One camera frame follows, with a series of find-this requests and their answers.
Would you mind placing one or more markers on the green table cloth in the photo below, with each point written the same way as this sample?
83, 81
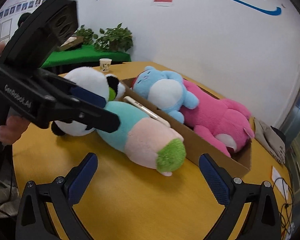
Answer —
90, 56

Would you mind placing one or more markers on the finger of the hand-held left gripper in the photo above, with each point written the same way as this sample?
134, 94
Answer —
90, 96
97, 120

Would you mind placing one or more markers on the teal pink green plush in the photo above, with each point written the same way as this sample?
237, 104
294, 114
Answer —
145, 140

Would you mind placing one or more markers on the grey cloth bag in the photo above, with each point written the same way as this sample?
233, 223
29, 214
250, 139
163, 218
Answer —
267, 135

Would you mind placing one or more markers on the brown cardboard box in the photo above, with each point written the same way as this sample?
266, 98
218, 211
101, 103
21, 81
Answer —
210, 160

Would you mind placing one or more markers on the large green potted plant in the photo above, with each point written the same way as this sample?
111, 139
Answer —
115, 38

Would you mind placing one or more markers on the white paper note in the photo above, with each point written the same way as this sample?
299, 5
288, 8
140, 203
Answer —
277, 177

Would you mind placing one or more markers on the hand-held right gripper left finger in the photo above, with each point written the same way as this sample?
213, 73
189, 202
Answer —
82, 180

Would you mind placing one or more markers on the person's left hand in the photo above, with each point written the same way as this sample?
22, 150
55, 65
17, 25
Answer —
13, 130

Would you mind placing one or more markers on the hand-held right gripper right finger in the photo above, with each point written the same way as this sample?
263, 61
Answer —
215, 180

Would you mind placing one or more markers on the light blue plush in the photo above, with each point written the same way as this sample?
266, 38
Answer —
165, 90

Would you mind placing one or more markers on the black and white panda plush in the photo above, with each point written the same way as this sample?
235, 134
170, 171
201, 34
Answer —
90, 80

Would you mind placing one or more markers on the printed paper cup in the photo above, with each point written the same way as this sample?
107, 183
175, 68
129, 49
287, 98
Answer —
105, 65

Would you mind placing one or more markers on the small green potted plant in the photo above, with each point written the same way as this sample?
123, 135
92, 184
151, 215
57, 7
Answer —
85, 35

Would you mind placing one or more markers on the row of wall photos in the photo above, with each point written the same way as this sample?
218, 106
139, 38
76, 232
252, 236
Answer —
5, 27

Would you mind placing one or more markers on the shallow cardboard tray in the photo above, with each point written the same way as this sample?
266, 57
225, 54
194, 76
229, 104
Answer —
72, 43

